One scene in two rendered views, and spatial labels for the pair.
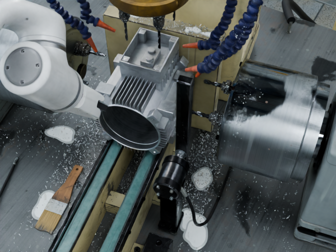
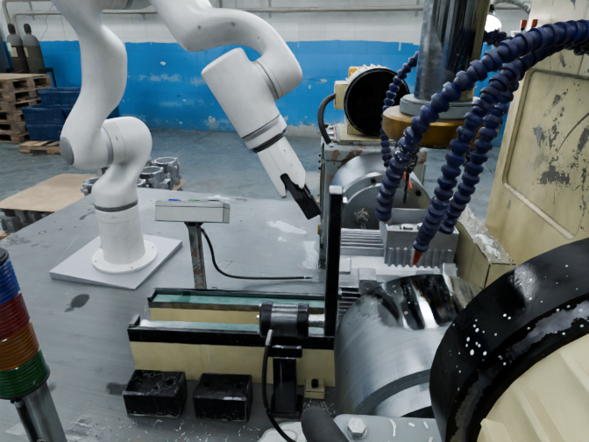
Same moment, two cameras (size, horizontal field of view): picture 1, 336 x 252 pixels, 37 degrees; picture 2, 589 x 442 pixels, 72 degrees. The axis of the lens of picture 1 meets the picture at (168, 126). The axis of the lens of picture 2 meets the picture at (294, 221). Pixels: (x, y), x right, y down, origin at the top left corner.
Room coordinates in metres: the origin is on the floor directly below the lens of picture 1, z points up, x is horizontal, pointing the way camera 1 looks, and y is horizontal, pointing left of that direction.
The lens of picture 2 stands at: (0.45, -0.53, 1.45)
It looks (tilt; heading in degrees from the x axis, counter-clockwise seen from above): 25 degrees down; 74
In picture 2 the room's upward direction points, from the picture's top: straight up
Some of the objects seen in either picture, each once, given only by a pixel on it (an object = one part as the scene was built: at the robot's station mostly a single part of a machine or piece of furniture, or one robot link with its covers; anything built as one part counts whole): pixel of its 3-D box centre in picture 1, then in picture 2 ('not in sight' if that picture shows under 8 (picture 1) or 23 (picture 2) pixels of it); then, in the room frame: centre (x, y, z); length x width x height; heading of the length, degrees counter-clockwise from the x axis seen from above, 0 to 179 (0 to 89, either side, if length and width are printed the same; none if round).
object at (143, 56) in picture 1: (150, 60); (415, 237); (0.85, 0.04, 1.11); 0.12 x 0.11 x 0.07; 159
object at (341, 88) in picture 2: not in sight; (357, 134); (1.00, 0.66, 1.16); 0.33 x 0.26 x 0.42; 70
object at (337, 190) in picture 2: (183, 121); (331, 266); (0.65, -0.03, 1.12); 0.04 x 0.03 x 0.26; 160
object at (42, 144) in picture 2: not in sight; (74, 118); (-0.91, 5.71, 0.39); 1.20 x 0.80 x 0.79; 158
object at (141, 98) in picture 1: (145, 98); (387, 279); (0.81, 0.06, 1.01); 0.20 x 0.19 x 0.19; 159
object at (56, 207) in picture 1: (61, 197); not in sight; (0.65, 0.27, 0.80); 0.21 x 0.05 x 0.01; 160
